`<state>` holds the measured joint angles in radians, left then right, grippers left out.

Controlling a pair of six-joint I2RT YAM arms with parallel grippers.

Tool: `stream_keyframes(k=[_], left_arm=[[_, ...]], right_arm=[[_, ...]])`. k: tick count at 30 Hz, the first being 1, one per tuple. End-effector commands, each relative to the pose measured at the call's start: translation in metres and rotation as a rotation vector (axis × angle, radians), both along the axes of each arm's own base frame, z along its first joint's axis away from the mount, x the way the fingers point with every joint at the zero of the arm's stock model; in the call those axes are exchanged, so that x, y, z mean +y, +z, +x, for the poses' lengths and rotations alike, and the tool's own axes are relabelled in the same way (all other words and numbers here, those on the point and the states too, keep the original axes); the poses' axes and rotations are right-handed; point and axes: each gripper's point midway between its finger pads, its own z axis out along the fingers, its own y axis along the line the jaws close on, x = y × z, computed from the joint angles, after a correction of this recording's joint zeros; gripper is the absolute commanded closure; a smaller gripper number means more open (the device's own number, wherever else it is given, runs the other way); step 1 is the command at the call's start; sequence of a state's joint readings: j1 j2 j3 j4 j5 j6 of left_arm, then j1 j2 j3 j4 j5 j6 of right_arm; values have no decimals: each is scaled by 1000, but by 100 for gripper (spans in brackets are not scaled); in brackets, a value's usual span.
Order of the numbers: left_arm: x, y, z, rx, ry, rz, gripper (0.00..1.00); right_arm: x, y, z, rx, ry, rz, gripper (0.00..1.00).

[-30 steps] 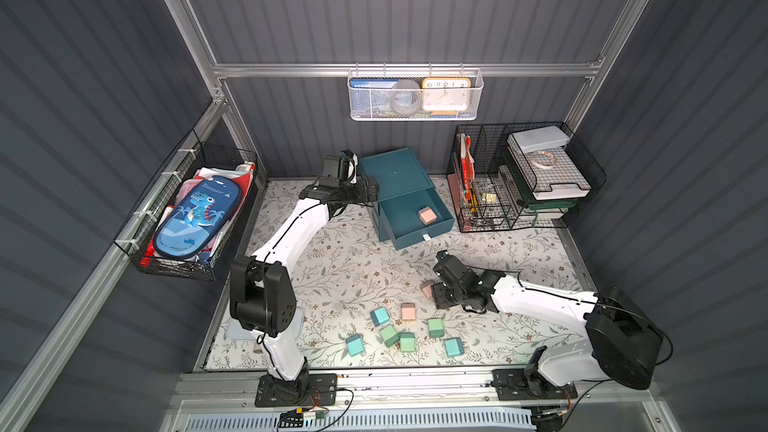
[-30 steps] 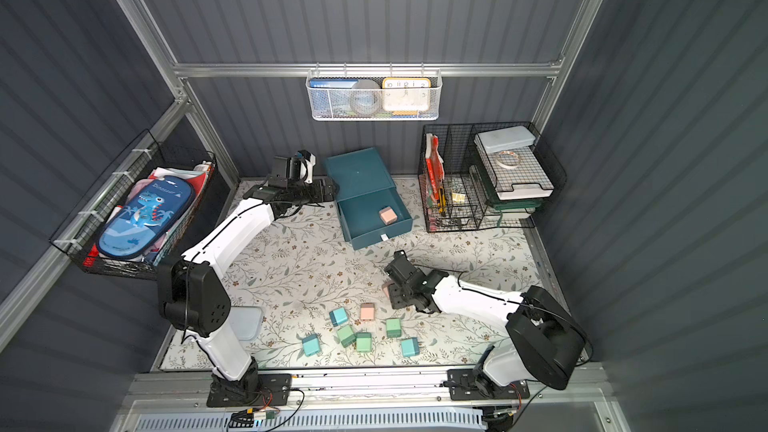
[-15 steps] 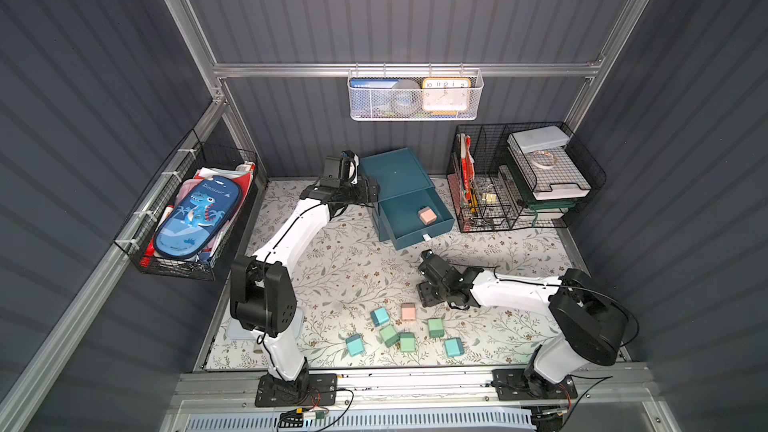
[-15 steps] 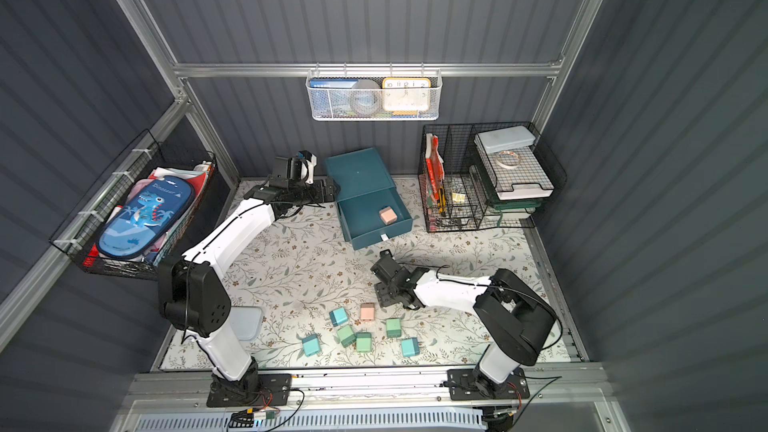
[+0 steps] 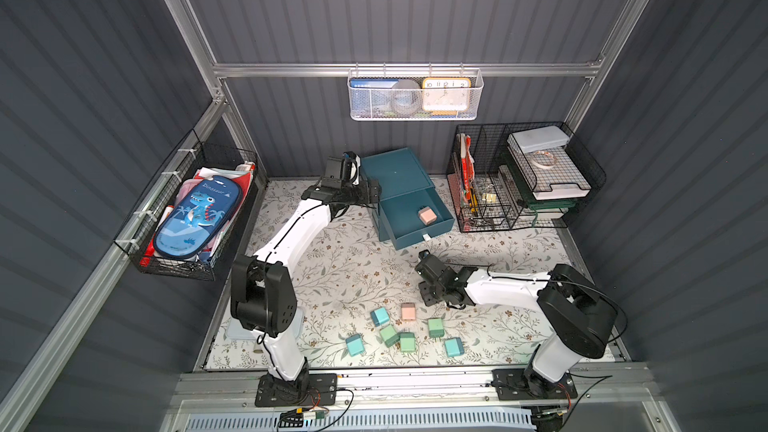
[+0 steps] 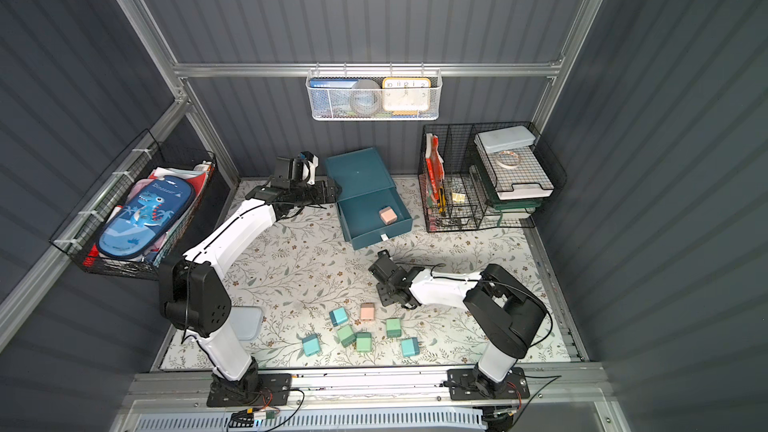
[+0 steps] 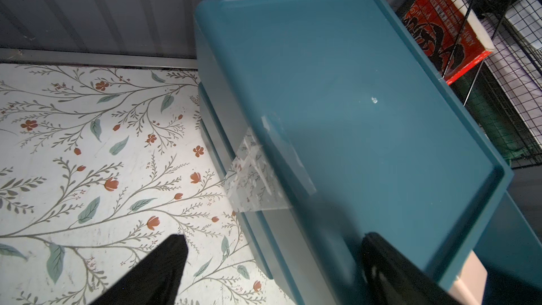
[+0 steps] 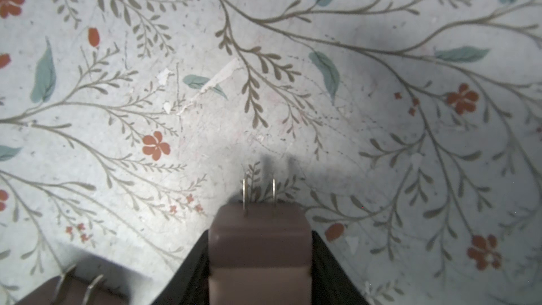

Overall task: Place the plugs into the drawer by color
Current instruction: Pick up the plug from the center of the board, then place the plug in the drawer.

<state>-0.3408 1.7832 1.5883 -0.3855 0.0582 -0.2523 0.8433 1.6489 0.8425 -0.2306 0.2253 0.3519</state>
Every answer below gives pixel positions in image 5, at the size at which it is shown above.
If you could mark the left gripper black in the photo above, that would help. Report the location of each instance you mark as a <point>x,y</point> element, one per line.
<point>365,192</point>

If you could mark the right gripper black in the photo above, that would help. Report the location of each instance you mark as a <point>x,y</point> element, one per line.
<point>429,279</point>

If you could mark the pink plug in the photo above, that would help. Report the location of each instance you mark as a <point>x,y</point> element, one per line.
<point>427,215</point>
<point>408,312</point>

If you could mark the teal drawer cabinet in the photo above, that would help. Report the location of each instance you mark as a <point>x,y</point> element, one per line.
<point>406,188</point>

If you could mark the blue plug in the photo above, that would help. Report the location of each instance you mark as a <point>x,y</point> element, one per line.
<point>355,345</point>
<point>380,317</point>
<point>454,347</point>

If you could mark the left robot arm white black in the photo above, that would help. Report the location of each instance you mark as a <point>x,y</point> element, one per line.
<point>263,299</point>

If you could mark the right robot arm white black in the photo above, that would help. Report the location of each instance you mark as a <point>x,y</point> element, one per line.
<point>582,317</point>

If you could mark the green plug right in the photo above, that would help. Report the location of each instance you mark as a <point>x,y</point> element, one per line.
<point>435,328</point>

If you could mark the green plug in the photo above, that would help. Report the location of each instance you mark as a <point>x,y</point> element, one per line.
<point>389,335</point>
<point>435,328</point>
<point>407,342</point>

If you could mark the green plug middle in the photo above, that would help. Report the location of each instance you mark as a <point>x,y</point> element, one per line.
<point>407,342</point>

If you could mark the green plug left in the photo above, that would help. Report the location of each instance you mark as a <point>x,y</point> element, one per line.
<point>389,335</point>

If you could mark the floral table mat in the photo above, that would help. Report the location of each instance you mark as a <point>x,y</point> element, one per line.
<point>347,272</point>

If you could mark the red book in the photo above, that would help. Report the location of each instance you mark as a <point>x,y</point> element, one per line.
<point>467,167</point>

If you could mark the grey tape roll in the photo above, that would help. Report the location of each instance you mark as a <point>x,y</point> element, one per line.
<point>405,98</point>

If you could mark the yellow alarm clock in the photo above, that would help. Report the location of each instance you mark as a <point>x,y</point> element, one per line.
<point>446,94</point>

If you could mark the checkered notebook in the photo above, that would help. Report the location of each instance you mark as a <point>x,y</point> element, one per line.
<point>550,174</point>

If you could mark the white box on organizer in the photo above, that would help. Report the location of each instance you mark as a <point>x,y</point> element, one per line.
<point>540,139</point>

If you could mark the blue dinosaur pencil case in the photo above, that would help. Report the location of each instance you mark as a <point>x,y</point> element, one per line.
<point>198,217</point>

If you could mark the white wire wall basket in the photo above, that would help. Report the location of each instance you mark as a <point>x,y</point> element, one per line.
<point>369,91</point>

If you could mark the black wire desk organizer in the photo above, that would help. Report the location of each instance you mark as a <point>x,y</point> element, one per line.
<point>501,199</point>

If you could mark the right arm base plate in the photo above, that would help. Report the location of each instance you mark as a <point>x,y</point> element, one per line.
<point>516,384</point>

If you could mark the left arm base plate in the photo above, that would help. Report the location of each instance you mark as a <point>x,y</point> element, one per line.
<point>305,391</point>

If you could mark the black wire side basket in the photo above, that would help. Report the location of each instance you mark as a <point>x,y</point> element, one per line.
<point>188,166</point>

